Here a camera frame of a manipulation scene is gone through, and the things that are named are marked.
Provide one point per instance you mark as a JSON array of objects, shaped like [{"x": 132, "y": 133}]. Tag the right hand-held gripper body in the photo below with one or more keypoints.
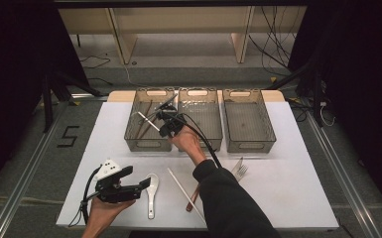
[{"x": 175, "y": 122}]

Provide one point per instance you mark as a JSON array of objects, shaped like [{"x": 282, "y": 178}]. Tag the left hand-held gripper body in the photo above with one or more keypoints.
[{"x": 115, "y": 193}]

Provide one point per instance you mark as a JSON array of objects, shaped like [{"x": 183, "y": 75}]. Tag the brown wooden chopstick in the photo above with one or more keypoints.
[
  {"x": 145, "y": 119},
  {"x": 151, "y": 125}
]

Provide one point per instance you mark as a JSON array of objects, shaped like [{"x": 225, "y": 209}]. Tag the white ceramic spoon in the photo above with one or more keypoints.
[{"x": 151, "y": 198}]

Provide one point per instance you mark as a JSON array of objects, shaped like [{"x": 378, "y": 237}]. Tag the white chopstick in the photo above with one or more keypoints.
[
  {"x": 149, "y": 121},
  {"x": 185, "y": 195}
]

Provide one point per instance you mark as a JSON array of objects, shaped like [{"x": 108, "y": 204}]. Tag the grey translucent bin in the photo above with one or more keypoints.
[
  {"x": 208, "y": 122},
  {"x": 132, "y": 139},
  {"x": 248, "y": 125}
]

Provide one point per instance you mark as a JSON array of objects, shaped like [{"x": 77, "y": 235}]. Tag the brown wooden spoon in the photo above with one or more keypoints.
[{"x": 192, "y": 200}]

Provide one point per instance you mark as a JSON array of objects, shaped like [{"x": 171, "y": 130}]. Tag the steel table knife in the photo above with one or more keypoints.
[{"x": 238, "y": 164}]

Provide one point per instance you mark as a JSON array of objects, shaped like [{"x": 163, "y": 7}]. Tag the steel fork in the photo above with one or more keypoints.
[{"x": 242, "y": 172}]

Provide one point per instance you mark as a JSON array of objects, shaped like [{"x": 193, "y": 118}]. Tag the person's right hand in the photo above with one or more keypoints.
[{"x": 188, "y": 142}]

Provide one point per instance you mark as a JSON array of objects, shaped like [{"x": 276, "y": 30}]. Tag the person's left hand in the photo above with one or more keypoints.
[{"x": 104, "y": 213}]

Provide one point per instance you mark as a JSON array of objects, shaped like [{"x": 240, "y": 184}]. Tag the light wooden bench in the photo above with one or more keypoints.
[{"x": 178, "y": 23}]

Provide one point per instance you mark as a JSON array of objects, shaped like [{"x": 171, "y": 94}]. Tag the black stand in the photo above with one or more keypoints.
[
  {"x": 316, "y": 86},
  {"x": 48, "y": 99}
]

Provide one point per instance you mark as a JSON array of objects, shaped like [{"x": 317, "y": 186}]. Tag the white table sheet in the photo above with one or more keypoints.
[{"x": 278, "y": 185}]

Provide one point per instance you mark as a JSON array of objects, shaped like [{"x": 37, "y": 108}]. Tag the black curtain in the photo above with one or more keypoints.
[
  {"x": 13, "y": 82},
  {"x": 367, "y": 99}
]

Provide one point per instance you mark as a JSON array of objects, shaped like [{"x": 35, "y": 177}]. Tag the metal floor rail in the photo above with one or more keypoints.
[
  {"x": 344, "y": 181},
  {"x": 20, "y": 188}
]

